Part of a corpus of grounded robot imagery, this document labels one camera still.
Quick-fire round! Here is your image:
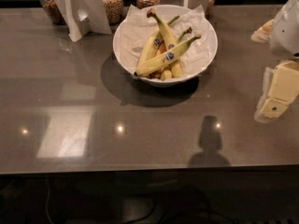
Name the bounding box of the white folded card stand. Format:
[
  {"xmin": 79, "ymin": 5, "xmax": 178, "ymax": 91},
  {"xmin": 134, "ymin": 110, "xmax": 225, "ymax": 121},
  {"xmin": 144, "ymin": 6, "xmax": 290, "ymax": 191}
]
[{"xmin": 54, "ymin": 0, "xmax": 111, "ymax": 42}]

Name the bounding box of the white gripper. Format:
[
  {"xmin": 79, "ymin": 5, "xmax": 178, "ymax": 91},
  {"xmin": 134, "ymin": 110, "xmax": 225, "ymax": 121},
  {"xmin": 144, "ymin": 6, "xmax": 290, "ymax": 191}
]
[{"xmin": 251, "ymin": 0, "xmax": 299, "ymax": 123}]

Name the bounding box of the short middle banana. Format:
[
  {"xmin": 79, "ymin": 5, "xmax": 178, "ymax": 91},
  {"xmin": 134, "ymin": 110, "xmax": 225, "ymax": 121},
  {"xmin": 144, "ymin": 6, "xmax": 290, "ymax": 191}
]
[{"xmin": 160, "ymin": 27, "xmax": 192, "ymax": 80}]

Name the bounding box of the left glass jar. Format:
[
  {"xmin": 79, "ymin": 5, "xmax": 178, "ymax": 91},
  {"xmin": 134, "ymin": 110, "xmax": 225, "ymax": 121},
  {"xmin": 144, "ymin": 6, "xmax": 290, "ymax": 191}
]
[{"xmin": 39, "ymin": 0, "xmax": 65, "ymax": 25}]

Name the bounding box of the middle glass jar of grains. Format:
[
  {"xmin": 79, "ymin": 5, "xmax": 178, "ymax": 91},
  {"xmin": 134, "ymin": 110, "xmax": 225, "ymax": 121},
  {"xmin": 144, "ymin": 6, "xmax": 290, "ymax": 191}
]
[{"xmin": 102, "ymin": 0, "xmax": 123, "ymax": 25}]

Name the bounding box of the white paper liner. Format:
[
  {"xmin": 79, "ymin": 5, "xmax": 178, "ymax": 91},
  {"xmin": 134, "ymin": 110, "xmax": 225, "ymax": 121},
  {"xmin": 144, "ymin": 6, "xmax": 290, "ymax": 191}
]
[{"xmin": 113, "ymin": 5, "xmax": 218, "ymax": 82}]

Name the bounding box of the orange fruit in bowl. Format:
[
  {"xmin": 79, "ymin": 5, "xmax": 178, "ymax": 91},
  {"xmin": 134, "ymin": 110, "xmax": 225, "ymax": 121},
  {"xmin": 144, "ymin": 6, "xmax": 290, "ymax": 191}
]
[{"xmin": 155, "ymin": 42, "xmax": 166, "ymax": 56}]

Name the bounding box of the far right glass jar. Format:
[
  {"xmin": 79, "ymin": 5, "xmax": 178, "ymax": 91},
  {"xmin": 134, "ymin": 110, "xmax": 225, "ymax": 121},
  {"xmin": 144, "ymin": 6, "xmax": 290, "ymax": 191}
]
[{"xmin": 205, "ymin": 0, "xmax": 216, "ymax": 18}]

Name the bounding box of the white bowl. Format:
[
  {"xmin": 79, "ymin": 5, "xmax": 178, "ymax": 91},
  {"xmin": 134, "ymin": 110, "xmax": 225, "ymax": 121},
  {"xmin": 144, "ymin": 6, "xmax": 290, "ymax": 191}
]
[{"xmin": 113, "ymin": 5, "xmax": 218, "ymax": 87}]

